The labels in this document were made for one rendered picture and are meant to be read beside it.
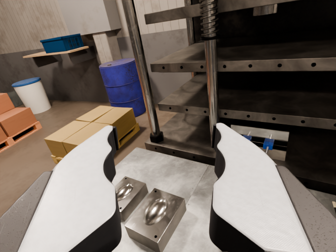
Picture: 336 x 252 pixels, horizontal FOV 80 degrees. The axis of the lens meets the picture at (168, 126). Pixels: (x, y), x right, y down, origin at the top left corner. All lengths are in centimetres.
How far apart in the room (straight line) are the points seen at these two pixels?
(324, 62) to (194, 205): 75
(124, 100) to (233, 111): 270
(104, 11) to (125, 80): 113
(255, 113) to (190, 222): 59
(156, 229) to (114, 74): 294
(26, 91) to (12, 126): 132
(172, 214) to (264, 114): 63
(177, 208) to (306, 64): 75
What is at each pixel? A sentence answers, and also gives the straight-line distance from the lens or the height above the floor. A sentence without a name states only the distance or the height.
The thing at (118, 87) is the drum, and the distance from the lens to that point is 353.
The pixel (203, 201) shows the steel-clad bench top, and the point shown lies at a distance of 94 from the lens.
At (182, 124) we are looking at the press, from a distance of 153.
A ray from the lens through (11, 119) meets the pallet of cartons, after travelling 433.
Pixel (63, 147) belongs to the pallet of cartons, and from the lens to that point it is 279.
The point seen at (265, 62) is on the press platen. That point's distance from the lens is 99.
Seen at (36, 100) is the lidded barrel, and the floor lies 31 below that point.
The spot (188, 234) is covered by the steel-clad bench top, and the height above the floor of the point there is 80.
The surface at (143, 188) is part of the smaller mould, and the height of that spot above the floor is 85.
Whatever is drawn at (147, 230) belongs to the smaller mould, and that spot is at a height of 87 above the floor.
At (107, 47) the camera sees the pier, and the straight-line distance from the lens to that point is 399.
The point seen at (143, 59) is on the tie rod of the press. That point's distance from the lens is 118.
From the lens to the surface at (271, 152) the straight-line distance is 117.
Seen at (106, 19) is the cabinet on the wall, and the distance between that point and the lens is 385.
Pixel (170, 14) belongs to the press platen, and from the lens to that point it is 114.
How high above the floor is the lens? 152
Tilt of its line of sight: 28 degrees down
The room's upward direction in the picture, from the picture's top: 10 degrees counter-clockwise
